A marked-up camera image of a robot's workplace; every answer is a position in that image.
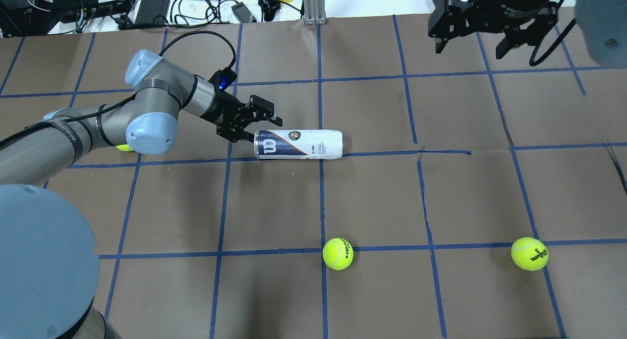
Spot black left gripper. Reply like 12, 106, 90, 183
201, 87, 284, 143

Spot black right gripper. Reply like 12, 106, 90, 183
428, 0, 557, 60

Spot white tennis ball can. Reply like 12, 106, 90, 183
253, 129, 343, 160

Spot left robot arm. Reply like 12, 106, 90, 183
1, 49, 283, 339

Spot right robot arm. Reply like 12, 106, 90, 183
428, 0, 626, 69

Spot tennis ball under left gripper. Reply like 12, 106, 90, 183
116, 145, 134, 153

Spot centre Head tennis ball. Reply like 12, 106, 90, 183
322, 237, 354, 270

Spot tennis ball near base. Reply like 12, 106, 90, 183
510, 237, 549, 271

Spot black power brick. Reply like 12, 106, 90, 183
134, 0, 170, 26

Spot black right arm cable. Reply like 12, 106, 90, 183
528, 0, 579, 68

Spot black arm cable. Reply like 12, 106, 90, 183
0, 30, 238, 148
528, 0, 579, 68

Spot aluminium frame post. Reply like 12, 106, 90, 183
302, 0, 327, 25

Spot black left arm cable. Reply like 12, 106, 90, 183
0, 30, 238, 148

